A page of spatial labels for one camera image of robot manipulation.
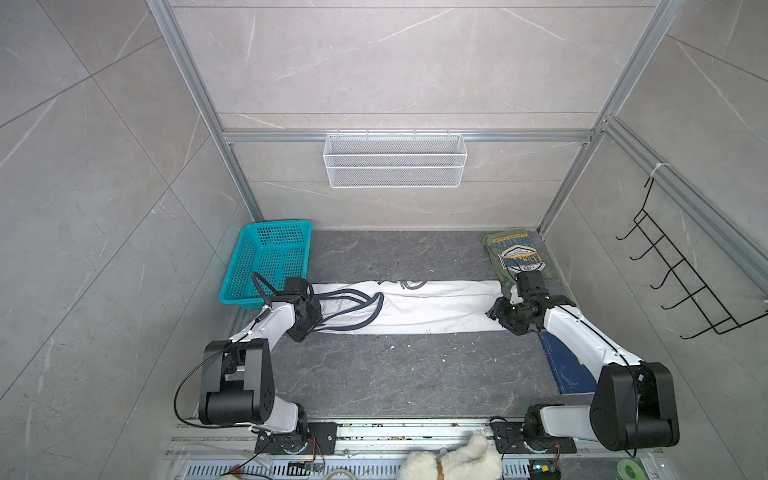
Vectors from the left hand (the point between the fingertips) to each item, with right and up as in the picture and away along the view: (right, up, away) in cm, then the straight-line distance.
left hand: (316, 318), depth 92 cm
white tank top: (+29, +3, +4) cm, 29 cm away
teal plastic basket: (-22, +21, +22) cm, 38 cm away
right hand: (+56, +2, -4) cm, 56 cm away
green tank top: (+69, +21, +15) cm, 74 cm away
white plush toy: (+41, -24, -31) cm, 56 cm away
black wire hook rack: (+90, +7, -34) cm, 96 cm away
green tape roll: (+81, -32, -22) cm, 89 cm away
